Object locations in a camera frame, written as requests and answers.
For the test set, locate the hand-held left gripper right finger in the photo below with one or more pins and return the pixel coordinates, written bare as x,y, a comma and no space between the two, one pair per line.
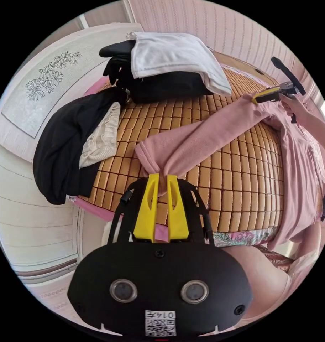
177,216

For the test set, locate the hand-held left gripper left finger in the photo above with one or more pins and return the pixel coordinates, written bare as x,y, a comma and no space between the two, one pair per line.
145,213

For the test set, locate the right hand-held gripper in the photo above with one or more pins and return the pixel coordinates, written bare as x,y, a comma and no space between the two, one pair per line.
288,89

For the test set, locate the pink long sleeve shirt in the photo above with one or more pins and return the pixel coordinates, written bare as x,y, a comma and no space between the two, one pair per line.
205,141

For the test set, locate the person's right forearm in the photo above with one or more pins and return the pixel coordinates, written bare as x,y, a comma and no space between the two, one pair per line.
315,125

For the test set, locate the person's right hand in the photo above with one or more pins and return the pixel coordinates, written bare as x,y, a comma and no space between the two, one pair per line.
294,107

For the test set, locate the bed with woven mat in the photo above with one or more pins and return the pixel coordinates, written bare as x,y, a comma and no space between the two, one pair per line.
231,176

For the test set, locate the person's body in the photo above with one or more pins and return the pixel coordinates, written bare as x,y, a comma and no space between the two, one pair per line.
263,280

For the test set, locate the pile of black and white clothes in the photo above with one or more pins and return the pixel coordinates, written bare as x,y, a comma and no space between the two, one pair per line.
165,58

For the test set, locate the pile of black and cream clothes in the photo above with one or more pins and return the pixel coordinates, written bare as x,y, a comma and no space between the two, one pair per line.
63,139

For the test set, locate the white bedside cabinet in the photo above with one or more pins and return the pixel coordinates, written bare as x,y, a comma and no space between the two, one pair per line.
31,227

